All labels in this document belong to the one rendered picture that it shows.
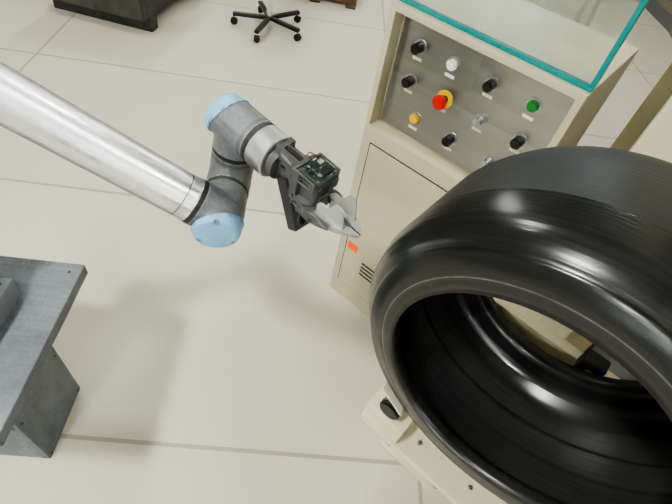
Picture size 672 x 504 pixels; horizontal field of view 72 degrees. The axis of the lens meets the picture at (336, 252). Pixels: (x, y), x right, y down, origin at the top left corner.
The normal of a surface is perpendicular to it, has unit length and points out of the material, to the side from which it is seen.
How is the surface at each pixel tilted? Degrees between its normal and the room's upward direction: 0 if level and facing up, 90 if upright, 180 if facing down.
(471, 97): 90
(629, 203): 10
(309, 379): 0
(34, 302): 0
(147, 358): 0
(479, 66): 90
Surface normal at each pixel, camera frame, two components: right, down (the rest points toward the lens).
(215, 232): 0.06, 0.80
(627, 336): -0.61, 0.39
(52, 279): 0.14, -0.64
